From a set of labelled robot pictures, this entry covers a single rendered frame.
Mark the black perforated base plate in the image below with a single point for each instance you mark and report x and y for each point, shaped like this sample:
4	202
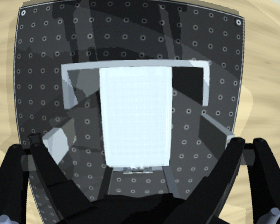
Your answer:
59	32

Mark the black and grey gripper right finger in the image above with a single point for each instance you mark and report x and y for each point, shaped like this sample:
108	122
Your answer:
210	195

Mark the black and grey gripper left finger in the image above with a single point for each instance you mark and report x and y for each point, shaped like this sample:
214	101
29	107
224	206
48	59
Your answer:
64	195

